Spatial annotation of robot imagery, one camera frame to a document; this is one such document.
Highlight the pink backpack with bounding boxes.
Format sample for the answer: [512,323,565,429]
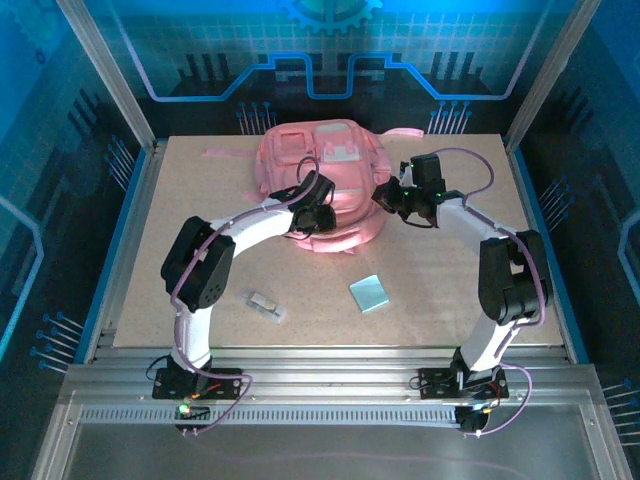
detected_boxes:
[202,118,425,255]

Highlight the light blue sticky note pad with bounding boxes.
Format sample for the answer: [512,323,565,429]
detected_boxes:
[348,273,392,315]

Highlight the clear bag with white item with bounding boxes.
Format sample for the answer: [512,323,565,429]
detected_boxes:
[243,291,290,325]

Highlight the metal lower tray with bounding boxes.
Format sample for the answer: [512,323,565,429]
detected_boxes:
[29,389,634,480]

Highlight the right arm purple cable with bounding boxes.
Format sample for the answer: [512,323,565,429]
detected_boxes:
[432,147,550,440]

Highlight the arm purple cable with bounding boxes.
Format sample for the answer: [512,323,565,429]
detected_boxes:
[432,147,550,440]
[169,155,322,437]

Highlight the table side rail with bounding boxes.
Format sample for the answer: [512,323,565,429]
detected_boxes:
[84,139,169,364]
[504,142,590,364]

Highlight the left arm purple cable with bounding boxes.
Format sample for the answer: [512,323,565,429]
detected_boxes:
[169,155,322,437]

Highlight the aluminium front rail beam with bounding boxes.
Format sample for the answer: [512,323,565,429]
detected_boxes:
[59,344,609,409]

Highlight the aluminium frame post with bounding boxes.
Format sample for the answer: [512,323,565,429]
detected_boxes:
[503,0,602,151]
[53,0,160,152]

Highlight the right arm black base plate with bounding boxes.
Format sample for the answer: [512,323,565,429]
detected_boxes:
[418,367,509,400]

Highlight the slotted grey cable duct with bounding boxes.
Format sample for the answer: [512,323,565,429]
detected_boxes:
[79,407,460,427]

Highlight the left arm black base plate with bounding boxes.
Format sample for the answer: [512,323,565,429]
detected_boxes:
[152,367,241,400]

